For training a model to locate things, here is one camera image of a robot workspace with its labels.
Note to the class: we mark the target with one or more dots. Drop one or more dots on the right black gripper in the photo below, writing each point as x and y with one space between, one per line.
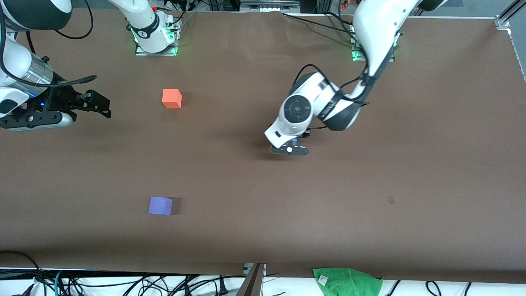
61 100

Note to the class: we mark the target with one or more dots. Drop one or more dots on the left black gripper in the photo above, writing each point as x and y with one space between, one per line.
305 135

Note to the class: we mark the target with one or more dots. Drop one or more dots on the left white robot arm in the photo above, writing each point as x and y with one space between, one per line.
380 24

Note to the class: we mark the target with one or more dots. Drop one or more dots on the orange block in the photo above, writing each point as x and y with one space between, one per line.
171 98

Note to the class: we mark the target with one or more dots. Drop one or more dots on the purple block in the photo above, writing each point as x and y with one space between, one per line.
160 206

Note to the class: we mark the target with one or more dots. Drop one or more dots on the brown table cover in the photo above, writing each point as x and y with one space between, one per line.
263 213

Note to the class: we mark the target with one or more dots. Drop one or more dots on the small colourful background objects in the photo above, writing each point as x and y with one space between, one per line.
346 5

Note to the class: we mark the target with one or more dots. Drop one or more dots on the green cloth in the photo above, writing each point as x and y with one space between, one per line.
347 283

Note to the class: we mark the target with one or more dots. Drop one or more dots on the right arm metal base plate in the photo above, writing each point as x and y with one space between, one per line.
141 52

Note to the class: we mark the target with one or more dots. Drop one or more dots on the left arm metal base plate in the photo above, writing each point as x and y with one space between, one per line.
356 57

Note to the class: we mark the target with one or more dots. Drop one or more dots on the aluminium frame profile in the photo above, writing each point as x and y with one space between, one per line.
503 18

